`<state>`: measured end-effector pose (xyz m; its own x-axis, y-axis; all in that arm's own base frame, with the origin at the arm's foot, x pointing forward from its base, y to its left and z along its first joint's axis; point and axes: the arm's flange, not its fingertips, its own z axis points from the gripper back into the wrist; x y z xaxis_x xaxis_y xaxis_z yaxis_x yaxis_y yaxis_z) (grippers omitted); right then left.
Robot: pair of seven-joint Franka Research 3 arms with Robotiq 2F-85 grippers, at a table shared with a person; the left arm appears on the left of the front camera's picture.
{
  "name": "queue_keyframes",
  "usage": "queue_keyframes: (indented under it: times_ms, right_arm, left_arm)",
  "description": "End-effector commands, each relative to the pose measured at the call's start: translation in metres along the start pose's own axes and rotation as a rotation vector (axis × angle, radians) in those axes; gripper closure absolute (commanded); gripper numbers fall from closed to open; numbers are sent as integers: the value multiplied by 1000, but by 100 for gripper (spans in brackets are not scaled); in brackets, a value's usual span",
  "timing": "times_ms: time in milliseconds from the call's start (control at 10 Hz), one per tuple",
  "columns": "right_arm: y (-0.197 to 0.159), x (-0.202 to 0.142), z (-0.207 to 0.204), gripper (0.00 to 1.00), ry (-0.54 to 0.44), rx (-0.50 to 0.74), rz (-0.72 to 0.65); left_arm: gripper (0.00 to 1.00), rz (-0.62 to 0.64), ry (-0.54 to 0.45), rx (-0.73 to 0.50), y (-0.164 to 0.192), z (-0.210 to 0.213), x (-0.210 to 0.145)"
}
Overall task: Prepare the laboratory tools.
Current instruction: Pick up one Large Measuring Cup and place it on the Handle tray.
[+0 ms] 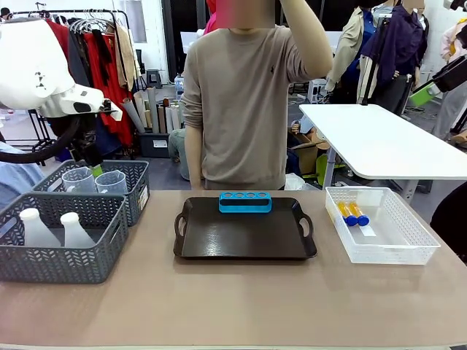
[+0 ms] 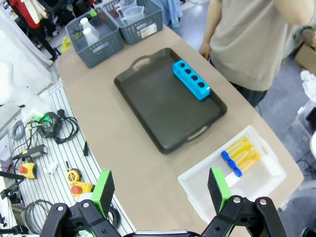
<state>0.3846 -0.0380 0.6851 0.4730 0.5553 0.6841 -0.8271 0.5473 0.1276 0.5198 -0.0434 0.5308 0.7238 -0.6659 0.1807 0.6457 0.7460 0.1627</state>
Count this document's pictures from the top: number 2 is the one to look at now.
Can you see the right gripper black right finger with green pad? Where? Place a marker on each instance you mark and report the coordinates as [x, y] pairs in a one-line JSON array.
[[217, 190]]

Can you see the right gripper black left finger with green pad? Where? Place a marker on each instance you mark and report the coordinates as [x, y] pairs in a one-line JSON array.
[[102, 195]]

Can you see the yellow tube with blue cap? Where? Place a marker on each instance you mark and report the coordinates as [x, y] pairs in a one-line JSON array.
[[237, 145], [249, 161], [243, 153]]

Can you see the translucent conical flask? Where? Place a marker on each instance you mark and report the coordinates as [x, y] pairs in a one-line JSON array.
[[85, 22], [90, 37]]

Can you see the person's left forearm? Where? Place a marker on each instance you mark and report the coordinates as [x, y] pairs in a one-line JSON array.
[[296, 10]]

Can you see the person's right forearm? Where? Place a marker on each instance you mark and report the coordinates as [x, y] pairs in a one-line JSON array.
[[211, 27]]

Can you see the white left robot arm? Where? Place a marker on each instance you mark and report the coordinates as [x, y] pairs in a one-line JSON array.
[[24, 98]]

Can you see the person's right hand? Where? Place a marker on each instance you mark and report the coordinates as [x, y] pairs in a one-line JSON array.
[[205, 50]]

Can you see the white paper label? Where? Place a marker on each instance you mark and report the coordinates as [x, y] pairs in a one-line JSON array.
[[233, 181]]

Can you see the yellow emergency stop button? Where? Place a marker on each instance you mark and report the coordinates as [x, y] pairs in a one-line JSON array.
[[81, 188], [28, 170]]

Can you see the yellow tape measure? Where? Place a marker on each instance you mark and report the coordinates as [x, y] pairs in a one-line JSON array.
[[73, 175]]

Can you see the white translucent plastic bin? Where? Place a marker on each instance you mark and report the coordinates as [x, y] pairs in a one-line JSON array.
[[256, 182]]

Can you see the slotted aluminium platform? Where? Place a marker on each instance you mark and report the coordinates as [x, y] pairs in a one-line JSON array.
[[56, 187]]

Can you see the small white plastic part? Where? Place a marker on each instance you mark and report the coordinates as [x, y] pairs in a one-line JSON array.
[[51, 168]]

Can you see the black clamp stand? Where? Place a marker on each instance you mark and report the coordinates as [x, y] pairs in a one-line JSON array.
[[10, 192]]

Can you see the black plastic serving tray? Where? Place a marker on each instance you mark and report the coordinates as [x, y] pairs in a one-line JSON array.
[[160, 103]]

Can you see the clear plastic storage box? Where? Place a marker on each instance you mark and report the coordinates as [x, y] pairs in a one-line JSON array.
[[302, 121]]

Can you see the blue test tube rack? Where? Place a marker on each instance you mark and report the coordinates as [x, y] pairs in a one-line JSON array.
[[187, 81]]

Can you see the white crumpled material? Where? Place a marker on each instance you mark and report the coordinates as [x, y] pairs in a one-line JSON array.
[[308, 82]]

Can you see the grey basket with flasks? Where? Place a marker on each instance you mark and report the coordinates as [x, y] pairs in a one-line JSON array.
[[103, 49]]

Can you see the person in beige shirt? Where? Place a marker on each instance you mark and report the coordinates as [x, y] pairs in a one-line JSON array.
[[247, 44]]

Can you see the yellow plastic bag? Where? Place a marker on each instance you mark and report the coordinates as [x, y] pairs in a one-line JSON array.
[[65, 44]]

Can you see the cardboard box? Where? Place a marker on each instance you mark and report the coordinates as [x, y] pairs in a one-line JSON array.
[[306, 58]]

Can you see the black coat stand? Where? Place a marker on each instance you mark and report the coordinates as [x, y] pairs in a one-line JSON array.
[[44, 42]]

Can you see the grey basket with white label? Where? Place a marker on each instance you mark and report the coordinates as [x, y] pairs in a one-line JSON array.
[[138, 34]]

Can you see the blue garment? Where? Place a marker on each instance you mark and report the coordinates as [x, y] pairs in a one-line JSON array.
[[174, 12]]

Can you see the red garment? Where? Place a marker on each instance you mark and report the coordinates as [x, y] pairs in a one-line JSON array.
[[22, 12]]

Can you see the grey handheld enabling switch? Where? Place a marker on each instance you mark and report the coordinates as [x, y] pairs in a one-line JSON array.
[[34, 151]]

